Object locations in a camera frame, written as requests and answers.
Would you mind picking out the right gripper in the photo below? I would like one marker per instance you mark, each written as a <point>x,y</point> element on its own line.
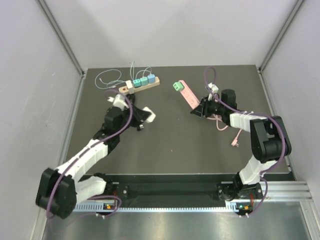
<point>202,108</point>

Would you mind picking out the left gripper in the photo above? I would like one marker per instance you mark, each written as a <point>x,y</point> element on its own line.
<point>138,114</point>

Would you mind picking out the pink power strip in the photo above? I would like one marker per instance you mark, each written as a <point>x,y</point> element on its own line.
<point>188,95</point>

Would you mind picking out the white square charger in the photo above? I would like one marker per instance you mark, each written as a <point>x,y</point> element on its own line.
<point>151,116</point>

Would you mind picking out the white honor charger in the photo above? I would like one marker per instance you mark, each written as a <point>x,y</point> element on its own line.
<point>130,87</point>

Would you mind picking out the beige wooden power strip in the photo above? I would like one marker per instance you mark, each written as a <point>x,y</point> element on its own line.
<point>124,89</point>

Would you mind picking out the green charger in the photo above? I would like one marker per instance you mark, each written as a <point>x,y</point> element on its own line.
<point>178,86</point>

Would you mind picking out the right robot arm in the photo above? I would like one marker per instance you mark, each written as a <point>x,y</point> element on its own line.
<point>268,138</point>

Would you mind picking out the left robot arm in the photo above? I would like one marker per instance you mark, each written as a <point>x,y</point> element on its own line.
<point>72,171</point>

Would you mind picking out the teal dual usb charger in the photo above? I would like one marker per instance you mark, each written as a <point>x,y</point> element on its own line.
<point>137,83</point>

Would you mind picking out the light teal charger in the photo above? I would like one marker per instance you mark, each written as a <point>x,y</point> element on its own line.
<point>144,81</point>

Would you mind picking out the blue charger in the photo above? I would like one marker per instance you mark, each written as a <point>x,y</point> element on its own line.
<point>151,78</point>

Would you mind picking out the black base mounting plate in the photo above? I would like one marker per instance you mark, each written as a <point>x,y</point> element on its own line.
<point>213,190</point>

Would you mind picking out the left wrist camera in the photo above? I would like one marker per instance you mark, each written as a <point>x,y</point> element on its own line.
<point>118,101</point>

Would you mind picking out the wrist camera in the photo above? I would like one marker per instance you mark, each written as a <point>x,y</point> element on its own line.
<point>118,101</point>
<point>212,89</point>

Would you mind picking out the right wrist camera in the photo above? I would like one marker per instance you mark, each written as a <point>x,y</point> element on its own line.
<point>212,89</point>

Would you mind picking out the right aluminium frame post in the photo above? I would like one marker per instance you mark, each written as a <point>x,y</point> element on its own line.
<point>298,4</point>

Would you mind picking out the aluminium frame post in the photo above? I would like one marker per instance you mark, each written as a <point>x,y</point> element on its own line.
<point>60,35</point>
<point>298,4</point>

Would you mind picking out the slotted cable duct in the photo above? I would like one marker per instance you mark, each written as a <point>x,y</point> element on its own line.
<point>101,207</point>

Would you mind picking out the aluminium front rail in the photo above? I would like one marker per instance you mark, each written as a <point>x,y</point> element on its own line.
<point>285,191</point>

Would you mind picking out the left aluminium frame post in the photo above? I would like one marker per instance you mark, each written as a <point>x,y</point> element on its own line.
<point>60,35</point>

